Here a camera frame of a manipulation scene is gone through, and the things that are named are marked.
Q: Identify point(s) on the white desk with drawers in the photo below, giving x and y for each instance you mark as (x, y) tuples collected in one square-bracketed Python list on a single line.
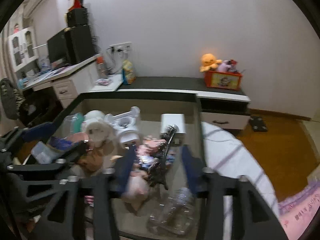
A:
[(68, 82)]

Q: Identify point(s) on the white power adapter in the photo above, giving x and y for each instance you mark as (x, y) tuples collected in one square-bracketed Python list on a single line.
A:
[(173, 123)]

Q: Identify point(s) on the clear plastic container box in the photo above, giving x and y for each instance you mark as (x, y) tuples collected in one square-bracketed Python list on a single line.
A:
[(44, 154)]

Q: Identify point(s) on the wall power strip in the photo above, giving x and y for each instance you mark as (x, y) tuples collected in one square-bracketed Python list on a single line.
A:
[(121, 47)]

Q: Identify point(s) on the black computer tower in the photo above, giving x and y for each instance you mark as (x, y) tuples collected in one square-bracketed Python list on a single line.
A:
[(79, 44)]

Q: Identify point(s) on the black hair clip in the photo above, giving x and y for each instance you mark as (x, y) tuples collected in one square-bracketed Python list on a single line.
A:
[(157, 170)]

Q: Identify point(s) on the pink bedding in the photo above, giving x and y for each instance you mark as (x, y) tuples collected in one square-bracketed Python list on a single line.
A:
[(297, 212)]

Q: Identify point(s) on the red toy storage box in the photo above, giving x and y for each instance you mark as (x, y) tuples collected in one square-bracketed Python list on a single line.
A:
[(223, 80)]

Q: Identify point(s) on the black floor scale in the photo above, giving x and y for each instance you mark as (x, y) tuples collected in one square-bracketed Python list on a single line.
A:
[(257, 124)]

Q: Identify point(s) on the pink pig figurine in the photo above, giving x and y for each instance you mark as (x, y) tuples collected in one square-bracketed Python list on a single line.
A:
[(137, 189)]

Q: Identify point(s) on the red paper bag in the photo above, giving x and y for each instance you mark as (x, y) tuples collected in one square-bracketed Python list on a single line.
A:
[(75, 4)]

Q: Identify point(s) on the pink doll on cabinet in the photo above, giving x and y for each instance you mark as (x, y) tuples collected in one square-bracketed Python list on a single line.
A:
[(16, 28)]

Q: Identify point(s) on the snack bag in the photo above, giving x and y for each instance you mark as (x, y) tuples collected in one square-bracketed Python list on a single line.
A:
[(128, 72)]

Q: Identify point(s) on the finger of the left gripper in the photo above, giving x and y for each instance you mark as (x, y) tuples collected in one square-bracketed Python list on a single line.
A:
[(50, 163), (16, 138)]

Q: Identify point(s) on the orange cap bottle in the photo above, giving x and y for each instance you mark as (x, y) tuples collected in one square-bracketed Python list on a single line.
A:
[(101, 66)]

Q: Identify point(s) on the black speaker box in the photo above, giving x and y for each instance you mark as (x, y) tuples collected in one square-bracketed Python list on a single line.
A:
[(77, 17)]

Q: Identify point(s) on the black computer monitor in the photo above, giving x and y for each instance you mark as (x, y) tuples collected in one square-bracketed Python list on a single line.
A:
[(57, 47)]

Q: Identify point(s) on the clear glass jar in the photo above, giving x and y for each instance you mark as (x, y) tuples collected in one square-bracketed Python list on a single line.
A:
[(176, 216)]

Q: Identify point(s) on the pink black storage box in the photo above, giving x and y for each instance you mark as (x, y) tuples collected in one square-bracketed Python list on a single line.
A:
[(102, 96)]

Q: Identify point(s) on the colorful block doll toy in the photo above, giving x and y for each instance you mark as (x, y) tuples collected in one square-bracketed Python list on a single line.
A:
[(145, 162)]

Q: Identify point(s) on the blue small tube box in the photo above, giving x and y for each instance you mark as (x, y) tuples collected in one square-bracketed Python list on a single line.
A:
[(61, 144)]

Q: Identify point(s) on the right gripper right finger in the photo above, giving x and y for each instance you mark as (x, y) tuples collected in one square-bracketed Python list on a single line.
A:
[(251, 217)]

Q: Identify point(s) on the rose gold metal jar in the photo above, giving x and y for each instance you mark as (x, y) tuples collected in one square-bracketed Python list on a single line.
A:
[(93, 158)]

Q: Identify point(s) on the purple plush toy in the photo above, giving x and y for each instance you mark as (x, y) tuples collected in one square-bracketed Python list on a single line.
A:
[(224, 67)]

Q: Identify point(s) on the orange octopus plush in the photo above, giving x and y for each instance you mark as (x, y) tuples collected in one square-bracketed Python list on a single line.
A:
[(209, 62)]

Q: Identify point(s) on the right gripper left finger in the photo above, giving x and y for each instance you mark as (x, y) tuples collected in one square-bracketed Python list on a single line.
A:
[(105, 187)]

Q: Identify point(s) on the white glass door cabinet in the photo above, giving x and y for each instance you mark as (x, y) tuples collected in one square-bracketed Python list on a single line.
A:
[(22, 48)]

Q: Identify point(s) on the pink white block toy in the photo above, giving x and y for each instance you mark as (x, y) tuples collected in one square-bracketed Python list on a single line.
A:
[(150, 146)]

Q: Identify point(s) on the white bottle green base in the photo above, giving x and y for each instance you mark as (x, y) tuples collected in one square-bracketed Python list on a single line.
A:
[(90, 126)]

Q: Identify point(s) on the white heart plug nightlight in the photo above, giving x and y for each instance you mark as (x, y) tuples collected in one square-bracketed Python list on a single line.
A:
[(125, 127)]

